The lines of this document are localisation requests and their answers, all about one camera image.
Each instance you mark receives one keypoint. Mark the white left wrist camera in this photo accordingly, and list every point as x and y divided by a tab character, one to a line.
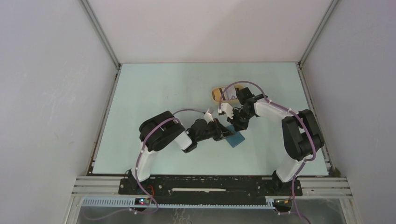
208	115

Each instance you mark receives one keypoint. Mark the orange card with black stripe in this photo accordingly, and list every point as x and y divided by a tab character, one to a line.
216	94

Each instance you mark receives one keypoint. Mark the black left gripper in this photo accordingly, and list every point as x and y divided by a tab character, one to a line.
221	132

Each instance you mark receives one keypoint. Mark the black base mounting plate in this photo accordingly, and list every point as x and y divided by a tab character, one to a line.
223	189

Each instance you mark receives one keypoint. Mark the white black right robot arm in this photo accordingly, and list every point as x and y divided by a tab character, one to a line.
302	137

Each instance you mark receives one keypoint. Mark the aluminium frame rail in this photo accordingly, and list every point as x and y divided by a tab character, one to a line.
312	187

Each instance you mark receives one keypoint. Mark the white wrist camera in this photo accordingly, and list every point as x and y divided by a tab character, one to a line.
227	109
208	115

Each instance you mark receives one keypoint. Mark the stack of cards in tray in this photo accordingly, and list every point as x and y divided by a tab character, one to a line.
230	93

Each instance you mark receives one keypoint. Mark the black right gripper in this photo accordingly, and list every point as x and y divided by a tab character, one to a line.
237	126

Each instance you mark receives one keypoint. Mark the grey cable duct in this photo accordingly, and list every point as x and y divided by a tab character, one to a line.
132	202

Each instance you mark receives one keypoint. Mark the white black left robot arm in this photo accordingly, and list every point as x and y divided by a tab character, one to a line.
159	131

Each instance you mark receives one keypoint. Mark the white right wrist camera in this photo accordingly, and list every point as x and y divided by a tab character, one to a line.
227	109

